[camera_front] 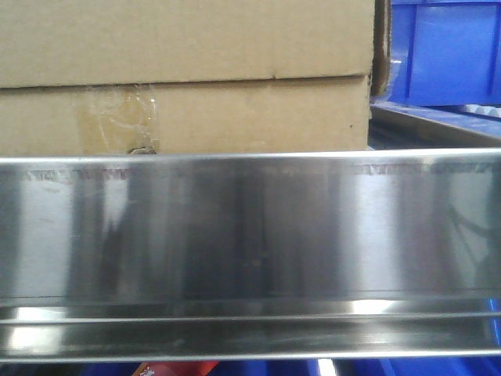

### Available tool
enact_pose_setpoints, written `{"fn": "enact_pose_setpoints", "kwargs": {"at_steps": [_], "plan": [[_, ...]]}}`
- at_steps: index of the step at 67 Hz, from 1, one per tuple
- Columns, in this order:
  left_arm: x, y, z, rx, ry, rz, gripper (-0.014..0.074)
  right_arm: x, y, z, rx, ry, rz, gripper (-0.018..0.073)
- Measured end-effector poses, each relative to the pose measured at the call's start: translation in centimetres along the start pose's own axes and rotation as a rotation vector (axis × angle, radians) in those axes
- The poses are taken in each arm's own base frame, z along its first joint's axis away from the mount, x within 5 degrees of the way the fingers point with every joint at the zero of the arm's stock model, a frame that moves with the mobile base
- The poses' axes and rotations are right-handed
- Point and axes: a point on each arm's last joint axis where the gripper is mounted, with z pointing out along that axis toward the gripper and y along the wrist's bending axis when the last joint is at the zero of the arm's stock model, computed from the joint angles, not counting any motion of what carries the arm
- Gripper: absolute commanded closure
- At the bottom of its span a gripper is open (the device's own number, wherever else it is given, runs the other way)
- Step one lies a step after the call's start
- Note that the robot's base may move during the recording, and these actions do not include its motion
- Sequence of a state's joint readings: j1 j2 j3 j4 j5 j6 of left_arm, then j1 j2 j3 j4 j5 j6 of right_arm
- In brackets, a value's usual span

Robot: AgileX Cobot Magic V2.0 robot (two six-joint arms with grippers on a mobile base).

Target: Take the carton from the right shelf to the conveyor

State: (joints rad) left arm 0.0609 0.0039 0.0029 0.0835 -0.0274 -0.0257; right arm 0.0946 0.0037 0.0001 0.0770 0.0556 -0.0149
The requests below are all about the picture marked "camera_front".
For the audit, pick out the brown cardboard carton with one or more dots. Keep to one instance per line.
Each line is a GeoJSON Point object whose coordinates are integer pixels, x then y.
{"type": "Point", "coordinates": [167, 77]}

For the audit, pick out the blue bin lower shelf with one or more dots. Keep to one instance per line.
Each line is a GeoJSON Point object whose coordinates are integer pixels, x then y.
{"type": "Point", "coordinates": [481, 365]}

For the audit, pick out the red printed package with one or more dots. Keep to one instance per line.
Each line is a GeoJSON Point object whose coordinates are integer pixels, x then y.
{"type": "Point", "coordinates": [176, 368]}

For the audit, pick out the blue plastic bin right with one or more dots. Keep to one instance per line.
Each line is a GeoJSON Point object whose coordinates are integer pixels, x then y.
{"type": "Point", "coordinates": [445, 53]}

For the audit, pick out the far right roller track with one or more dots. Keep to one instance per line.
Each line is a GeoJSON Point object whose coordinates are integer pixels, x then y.
{"type": "Point", "coordinates": [488, 111]}

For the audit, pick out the stainless steel shelf rail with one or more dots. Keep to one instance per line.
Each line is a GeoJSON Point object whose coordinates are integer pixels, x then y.
{"type": "Point", "coordinates": [250, 256]}

